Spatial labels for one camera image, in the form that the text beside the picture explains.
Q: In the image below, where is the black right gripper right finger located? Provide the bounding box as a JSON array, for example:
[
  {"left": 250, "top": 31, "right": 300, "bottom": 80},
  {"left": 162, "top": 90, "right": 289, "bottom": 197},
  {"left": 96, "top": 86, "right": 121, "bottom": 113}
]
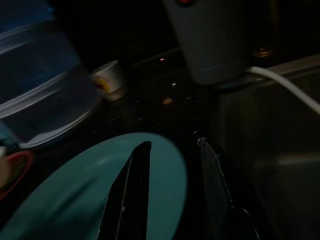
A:
[{"left": 197, "top": 137, "right": 261, "bottom": 240}]

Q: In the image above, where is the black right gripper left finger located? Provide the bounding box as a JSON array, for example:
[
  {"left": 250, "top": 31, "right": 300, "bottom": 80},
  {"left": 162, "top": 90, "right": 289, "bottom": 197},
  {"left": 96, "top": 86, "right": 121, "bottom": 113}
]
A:
[{"left": 98, "top": 140, "right": 153, "bottom": 240}]

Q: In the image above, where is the light blue plate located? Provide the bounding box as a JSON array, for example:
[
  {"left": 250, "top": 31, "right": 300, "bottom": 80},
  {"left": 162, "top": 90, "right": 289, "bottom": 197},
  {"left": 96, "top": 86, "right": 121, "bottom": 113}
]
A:
[{"left": 0, "top": 131, "right": 188, "bottom": 240}]

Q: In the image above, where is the stainless steel sink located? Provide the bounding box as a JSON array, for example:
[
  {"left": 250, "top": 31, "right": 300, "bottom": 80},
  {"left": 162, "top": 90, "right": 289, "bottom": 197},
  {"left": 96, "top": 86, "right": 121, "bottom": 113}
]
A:
[{"left": 214, "top": 53, "right": 320, "bottom": 240}]

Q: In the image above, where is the pink plate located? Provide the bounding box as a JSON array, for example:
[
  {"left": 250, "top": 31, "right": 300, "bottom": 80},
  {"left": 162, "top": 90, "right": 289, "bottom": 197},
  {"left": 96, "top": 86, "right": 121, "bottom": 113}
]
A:
[{"left": 0, "top": 149, "right": 35, "bottom": 203}]

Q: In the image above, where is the white printed mug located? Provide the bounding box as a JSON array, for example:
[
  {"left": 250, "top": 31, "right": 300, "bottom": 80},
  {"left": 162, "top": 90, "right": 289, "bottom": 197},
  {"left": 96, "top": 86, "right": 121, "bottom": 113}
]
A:
[{"left": 89, "top": 59, "right": 127, "bottom": 102}]

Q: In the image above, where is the yellow oil bottle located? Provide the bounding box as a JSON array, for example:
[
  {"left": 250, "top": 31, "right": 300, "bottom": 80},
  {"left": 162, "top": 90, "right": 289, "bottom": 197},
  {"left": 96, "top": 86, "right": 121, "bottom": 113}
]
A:
[{"left": 251, "top": 37, "right": 276, "bottom": 60}]

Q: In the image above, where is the grey water filter canister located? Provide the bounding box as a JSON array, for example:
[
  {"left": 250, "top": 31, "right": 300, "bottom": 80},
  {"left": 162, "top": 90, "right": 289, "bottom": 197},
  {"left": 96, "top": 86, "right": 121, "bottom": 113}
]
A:
[{"left": 161, "top": 0, "right": 253, "bottom": 85}]

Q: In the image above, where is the white tiered food container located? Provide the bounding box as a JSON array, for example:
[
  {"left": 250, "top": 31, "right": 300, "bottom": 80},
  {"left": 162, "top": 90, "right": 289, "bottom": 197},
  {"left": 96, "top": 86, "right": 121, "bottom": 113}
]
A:
[{"left": 0, "top": 0, "right": 103, "bottom": 148}]

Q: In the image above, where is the white flexible hose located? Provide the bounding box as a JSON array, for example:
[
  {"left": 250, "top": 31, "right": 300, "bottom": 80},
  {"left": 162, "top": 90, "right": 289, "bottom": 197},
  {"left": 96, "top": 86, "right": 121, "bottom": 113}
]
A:
[{"left": 246, "top": 66, "right": 320, "bottom": 115}]

